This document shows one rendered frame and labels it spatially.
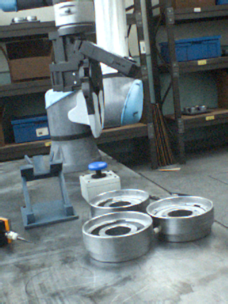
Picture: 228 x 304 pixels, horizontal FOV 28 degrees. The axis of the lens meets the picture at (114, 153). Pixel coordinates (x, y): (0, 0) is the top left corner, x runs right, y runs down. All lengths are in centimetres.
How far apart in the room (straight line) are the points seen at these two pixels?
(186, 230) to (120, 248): 11
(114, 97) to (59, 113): 15
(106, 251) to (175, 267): 10
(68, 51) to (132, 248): 41
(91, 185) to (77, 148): 32
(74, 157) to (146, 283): 68
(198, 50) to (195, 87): 65
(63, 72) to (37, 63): 331
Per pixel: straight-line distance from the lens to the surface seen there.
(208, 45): 472
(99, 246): 64
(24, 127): 424
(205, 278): 59
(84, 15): 86
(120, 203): 82
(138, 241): 64
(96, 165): 92
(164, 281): 59
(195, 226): 68
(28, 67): 416
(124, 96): 118
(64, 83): 87
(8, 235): 76
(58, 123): 122
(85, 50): 86
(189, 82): 516
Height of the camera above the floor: 107
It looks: 11 degrees down
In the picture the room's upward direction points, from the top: 7 degrees counter-clockwise
